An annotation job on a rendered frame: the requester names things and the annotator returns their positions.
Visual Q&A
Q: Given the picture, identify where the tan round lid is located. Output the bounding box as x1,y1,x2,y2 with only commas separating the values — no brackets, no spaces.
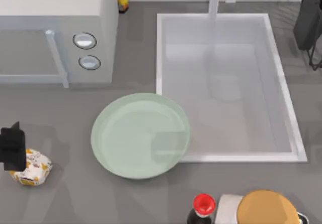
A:
236,189,303,224

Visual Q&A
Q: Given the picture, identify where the microwave door handle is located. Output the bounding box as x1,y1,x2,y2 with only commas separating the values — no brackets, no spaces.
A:
45,29,69,89

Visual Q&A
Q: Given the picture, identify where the small microwave knob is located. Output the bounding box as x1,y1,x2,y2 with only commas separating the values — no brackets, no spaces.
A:
78,54,102,71

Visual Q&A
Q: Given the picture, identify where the black wire stand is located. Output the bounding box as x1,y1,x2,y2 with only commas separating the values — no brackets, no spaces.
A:
293,0,322,71

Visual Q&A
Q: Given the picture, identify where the pale microwave oven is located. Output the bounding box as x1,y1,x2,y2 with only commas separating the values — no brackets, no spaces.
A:
0,0,119,90

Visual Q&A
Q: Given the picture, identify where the white and yellow patterned packet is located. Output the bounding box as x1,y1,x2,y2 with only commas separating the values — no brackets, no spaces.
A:
9,148,53,187

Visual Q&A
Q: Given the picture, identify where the dark metal pot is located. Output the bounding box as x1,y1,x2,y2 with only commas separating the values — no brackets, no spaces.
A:
296,211,310,224

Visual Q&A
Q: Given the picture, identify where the microwave oven door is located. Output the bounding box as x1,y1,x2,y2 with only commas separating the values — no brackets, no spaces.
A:
0,29,66,84

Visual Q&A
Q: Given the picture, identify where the tall white tap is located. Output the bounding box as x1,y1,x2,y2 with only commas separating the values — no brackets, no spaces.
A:
207,0,224,23

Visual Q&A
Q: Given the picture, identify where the pale green plate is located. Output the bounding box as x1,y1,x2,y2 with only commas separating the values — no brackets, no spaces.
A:
90,93,191,180

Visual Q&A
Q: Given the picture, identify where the large microwave knob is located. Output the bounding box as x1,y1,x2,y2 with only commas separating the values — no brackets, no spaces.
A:
72,32,98,50

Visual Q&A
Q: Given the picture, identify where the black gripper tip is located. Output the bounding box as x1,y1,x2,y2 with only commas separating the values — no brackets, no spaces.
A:
0,121,28,172

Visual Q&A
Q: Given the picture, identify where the dark bottle with red cap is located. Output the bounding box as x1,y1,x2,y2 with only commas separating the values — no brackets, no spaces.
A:
186,193,217,224

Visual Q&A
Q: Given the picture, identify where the white sink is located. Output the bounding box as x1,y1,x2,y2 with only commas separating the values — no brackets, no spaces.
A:
155,13,308,164

